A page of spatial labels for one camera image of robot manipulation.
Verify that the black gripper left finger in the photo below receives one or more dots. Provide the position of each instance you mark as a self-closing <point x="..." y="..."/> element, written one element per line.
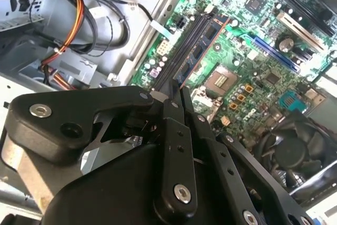
<point x="105" y="98"/>

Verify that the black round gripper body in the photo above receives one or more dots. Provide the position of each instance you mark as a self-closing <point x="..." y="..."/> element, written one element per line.
<point x="118" y="196"/>

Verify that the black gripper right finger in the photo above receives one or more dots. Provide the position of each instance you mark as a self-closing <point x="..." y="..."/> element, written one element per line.
<point x="223" y="161"/>

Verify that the RAM stick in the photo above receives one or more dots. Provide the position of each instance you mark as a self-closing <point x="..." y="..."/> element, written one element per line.
<point x="200" y="51"/>

